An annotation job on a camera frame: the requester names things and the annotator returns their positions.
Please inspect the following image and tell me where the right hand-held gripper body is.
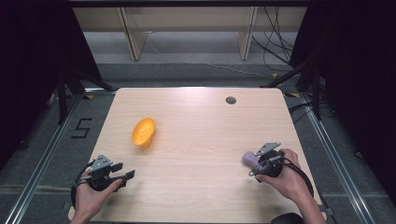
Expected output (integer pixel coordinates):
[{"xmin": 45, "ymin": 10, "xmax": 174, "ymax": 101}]
[{"xmin": 254, "ymin": 142, "xmax": 286, "ymax": 183}]

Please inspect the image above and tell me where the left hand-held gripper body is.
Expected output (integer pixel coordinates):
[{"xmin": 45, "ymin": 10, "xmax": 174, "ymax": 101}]
[{"xmin": 88, "ymin": 154, "xmax": 129, "ymax": 192}]

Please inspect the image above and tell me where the light purple plastic toy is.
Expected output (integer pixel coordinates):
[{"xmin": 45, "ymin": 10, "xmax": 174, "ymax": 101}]
[{"xmin": 241, "ymin": 150, "xmax": 261, "ymax": 169}]

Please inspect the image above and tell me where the person's right hand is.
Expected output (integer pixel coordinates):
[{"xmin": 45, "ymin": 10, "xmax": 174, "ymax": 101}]
[{"xmin": 255, "ymin": 147, "xmax": 310, "ymax": 203}]

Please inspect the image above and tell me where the person's left hand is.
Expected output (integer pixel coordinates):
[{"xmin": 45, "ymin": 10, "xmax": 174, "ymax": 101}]
[{"xmin": 74, "ymin": 174, "xmax": 124, "ymax": 220}]

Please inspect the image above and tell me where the dark rounded object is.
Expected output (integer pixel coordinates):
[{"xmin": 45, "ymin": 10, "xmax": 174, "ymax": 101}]
[{"xmin": 270, "ymin": 212, "xmax": 305, "ymax": 224}]

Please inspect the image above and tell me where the black metal stand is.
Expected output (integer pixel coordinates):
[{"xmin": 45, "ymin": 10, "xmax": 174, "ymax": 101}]
[
  {"xmin": 56, "ymin": 63, "xmax": 117, "ymax": 126},
  {"xmin": 261, "ymin": 57, "xmax": 323, "ymax": 121}
]

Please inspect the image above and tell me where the black curtain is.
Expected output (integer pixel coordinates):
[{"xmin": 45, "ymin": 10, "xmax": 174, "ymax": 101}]
[
  {"xmin": 0, "ymin": 0, "xmax": 103, "ymax": 171},
  {"xmin": 289, "ymin": 0, "xmax": 396, "ymax": 203}
]

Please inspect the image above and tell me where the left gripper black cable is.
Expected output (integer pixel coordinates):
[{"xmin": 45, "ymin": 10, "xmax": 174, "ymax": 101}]
[{"xmin": 70, "ymin": 160, "xmax": 95, "ymax": 210}]

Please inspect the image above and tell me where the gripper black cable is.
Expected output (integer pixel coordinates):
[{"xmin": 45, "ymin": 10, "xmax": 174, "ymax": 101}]
[
  {"xmin": 281, "ymin": 158, "xmax": 315, "ymax": 199},
  {"xmin": 70, "ymin": 160, "xmax": 95, "ymax": 210}
]

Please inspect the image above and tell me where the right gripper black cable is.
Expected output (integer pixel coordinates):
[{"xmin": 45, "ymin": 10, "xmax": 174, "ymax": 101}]
[{"xmin": 281, "ymin": 158, "xmax": 315, "ymax": 199}]

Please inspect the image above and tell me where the metal floor rail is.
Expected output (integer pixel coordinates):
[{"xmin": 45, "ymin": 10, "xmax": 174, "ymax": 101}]
[
  {"xmin": 299, "ymin": 92, "xmax": 376, "ymax": 224},
  {"xmin": 3, "ymin": 91, "xmax": 84, "ymax": 224}
]

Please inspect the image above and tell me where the bundle of black floor cables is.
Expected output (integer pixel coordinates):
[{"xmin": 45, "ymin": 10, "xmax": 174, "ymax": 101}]
[{"xmin": 251, "ymin": 6, "xmax": 296, "ymax": 73}]

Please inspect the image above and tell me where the light wooden desk frame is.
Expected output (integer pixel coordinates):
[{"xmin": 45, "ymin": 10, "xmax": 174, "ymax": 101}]
[{"xmin": 72, "ymin": 6, "xmax": 308, "ymax": 62}]

